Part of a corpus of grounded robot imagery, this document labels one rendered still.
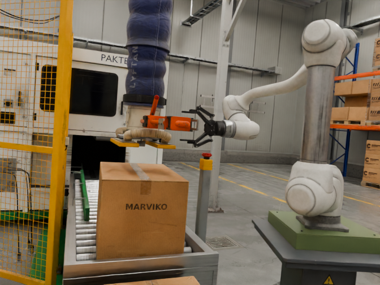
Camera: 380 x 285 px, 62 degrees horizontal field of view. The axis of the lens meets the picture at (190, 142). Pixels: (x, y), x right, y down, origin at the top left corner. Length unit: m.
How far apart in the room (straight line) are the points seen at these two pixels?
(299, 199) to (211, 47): 10.53
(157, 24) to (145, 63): 0.20
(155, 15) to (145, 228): 1.04
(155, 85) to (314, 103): 0.79
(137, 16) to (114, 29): 8.92
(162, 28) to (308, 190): 1.05
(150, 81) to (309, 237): 1.03
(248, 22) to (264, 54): 1.30
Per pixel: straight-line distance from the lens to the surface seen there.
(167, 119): 1.18
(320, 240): 1.42
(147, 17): 1.71
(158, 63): 1.68
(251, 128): 1.63
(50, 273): 2.32
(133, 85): 1.66
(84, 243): 1.86
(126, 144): 1.55
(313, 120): 1.30
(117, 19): 10.74
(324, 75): 1.32
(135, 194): 1.46
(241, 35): 12.28
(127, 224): 1.50
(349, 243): 1.48
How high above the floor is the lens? 1.21
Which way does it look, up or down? 3 degrees down
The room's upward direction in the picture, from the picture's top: 4 degrees clockwise
